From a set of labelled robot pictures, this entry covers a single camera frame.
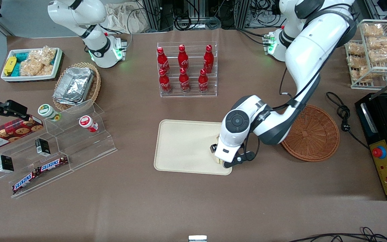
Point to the white rectangular snack bin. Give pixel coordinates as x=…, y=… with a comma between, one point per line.
x=29, y=78

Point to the aluminium frame post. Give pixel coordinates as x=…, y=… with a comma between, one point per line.
x=155, y=13

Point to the red cola bottle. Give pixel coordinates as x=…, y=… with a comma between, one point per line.
x=164, y=82
x=203, y=81
x=162, y=60
x=183, y=57
x=208, y=58
x=184, y=81

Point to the bagged crispy snack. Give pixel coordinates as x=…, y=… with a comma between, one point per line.
x=361, y=74
x=373, y=29
x=383, y=50
x=356, y=49
x=354, y=61

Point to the beige rectangular tray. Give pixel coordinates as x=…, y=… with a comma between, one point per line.
x=183, y=148

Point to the red emergency stop button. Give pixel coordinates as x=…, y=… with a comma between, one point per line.
x=379, y=152

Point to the beige crumpled cloth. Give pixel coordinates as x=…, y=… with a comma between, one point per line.
x=123, y=18

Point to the stacked foil containers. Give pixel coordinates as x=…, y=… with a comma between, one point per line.
x=74, y=85

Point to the clear acrylic step shelf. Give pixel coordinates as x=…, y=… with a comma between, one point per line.
x=79, y=148

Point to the clear acrylic bottle rack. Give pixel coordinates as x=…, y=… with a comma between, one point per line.
x=186, y=95

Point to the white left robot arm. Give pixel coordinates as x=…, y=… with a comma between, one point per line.
x=314, y=43

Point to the light oval wicker basket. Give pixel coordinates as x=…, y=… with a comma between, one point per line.
x=94, y=89

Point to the clear bag rice crackers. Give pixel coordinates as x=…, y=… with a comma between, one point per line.
x=39, y=62

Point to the red cookie box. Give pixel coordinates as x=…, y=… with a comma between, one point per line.
x=8, y=134

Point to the black control box appliance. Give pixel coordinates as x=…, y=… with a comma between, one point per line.
x=368, y=124

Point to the red lid yogurt cup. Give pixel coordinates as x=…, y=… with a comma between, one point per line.
x=87, y=123

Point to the teal snack pack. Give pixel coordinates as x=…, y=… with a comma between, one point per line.
x=20, y=57

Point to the yellow snack pack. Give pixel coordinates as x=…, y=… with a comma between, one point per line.
x=9, y=65

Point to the green lid yogurt cup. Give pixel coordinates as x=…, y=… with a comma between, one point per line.
x=47, y=111

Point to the small black box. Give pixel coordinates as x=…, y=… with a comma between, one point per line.
x=5, y=164
x=42, y=147

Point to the round brown wicker basket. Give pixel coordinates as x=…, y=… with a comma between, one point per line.
x=314, y=134

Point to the Snickers chocolate bar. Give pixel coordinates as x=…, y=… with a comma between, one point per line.
x=25, y=181
x=53, y=164

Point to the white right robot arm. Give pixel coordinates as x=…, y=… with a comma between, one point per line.
x=79, y=16

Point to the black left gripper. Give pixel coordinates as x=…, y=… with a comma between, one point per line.
x=213, y=148

